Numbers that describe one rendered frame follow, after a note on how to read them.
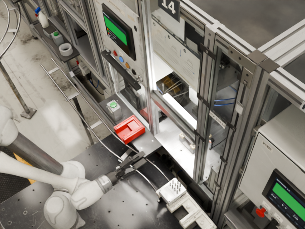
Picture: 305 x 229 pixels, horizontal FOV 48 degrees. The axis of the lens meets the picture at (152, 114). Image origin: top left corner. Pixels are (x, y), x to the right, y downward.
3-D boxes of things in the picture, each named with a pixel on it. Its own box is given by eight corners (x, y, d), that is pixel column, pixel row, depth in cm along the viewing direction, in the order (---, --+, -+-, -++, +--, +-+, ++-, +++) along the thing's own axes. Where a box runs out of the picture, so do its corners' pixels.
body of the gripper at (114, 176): (114, 189, 179) (128, 179, 182) (111, 182, 172) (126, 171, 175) (106, 178, 183) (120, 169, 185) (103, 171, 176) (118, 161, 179)
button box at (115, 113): (109, 114, 228) (105, 103, 219) (118, 108, 231) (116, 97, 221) (115, 121, 225) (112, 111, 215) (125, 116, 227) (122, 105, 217)
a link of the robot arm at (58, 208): (46, 229, 204) (34, 216, 186) (57, 200, 214) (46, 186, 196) (72, 234, 201) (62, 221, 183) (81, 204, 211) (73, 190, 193)
